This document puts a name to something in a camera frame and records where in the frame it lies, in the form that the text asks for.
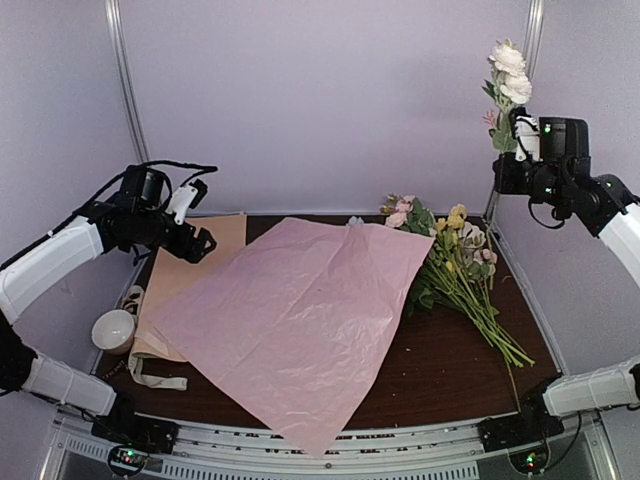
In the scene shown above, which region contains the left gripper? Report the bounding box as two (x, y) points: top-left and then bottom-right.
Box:
(134, 206), (217, 263)

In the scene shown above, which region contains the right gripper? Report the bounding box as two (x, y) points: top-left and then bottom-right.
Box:
(492, 152), (563, 208)

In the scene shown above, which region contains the purple pink wrapping paper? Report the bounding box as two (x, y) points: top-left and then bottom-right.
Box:
(149, 218), (433, 439)

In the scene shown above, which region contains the yellow rose stem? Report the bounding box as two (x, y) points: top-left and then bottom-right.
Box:
(424, 205), (535, 368)

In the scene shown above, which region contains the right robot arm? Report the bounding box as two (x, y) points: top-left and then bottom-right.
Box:
(493, 108), (639, 442)

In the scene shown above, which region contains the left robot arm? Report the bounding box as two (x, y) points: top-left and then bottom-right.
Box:
(1, 160), (218, 444)

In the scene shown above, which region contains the beige wrapping paper stack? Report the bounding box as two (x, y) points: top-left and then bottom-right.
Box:
(130, 214), (249, 364)

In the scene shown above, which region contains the beige ribbon strip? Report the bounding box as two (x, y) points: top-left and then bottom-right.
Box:
(127, 353), (188, 391)

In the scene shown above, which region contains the small blue flower sprig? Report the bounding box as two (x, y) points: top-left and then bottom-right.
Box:
(347, 216), (364, 226)

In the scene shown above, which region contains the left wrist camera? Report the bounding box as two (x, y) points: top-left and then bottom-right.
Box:
(165, 179), (208, 225)

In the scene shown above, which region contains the black sleeved cable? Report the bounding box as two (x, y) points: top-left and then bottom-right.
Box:
(74, 159), (219, 221)

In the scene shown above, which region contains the right aluminium frame post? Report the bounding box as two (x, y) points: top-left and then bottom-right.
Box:
(483, 0), (545, 226)

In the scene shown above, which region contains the aluminium frame post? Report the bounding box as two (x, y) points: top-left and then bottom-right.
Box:
(483, 0), (545, 226)
(104, 0), (150, 163)

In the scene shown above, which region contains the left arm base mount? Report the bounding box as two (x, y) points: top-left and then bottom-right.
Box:
(91, 415), (179, 478)

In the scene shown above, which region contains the left aluminium frame post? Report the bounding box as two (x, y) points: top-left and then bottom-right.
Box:
(104, 0), (150, 163)

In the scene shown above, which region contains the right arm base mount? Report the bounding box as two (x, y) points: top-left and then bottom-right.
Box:
(477, 414), (564, 476)

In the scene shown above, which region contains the front aluminium rail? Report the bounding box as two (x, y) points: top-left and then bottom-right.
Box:
(49, 394), (601, 480)

